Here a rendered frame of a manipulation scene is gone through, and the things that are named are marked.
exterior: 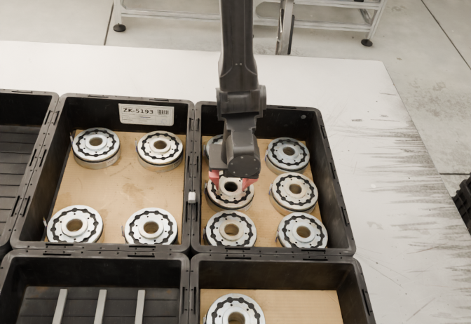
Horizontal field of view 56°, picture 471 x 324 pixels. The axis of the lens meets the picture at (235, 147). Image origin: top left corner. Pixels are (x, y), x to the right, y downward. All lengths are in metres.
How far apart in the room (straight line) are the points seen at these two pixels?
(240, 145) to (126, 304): 0.35
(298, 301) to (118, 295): 0.33
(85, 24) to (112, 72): 1.61
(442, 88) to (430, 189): 1.81
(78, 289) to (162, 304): 0.15
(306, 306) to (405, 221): 0.46
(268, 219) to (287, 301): 0.18
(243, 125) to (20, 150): 0.55
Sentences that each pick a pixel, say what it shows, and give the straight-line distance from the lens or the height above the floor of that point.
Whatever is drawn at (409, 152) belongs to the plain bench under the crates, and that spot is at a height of 0.70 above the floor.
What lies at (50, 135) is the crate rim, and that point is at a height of 0.93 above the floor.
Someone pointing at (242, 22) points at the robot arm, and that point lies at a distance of 0.66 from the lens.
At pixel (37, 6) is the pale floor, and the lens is 3.32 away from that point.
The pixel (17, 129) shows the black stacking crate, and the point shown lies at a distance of 1.17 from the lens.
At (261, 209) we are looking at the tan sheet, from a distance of 0.98.
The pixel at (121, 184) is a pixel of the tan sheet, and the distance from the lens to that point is 1.00.
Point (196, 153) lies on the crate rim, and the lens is 0.92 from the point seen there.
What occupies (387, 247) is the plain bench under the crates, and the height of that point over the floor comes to 0.70.
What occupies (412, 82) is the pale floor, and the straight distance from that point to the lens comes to 3.06.
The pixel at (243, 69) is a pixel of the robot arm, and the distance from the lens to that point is 0.71.
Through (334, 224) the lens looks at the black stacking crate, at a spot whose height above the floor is 0.89.
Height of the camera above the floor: 1.61
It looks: 46 degrees down
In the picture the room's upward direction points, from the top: 10 degrees clockwise
